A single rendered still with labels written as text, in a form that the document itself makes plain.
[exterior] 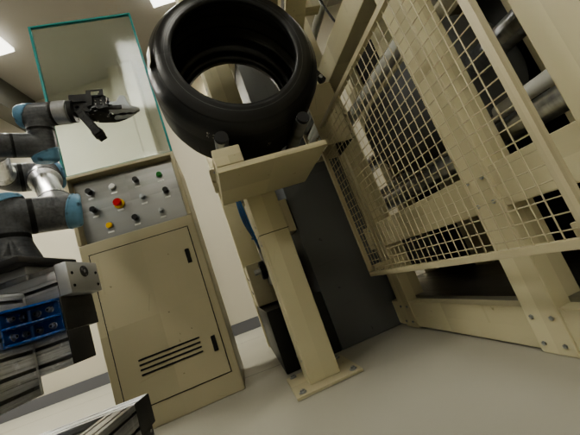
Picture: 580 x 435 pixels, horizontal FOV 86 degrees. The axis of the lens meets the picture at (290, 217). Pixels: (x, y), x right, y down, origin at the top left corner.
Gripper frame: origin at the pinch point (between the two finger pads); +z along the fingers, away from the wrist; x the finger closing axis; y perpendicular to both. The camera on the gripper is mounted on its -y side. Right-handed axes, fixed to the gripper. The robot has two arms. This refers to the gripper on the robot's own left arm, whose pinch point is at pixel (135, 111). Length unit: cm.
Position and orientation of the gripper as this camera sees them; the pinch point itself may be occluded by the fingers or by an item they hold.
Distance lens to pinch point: 124.0
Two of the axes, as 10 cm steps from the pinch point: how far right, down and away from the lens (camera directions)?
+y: -2.1, -9.6, 2.0
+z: 9.6, -1.7, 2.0
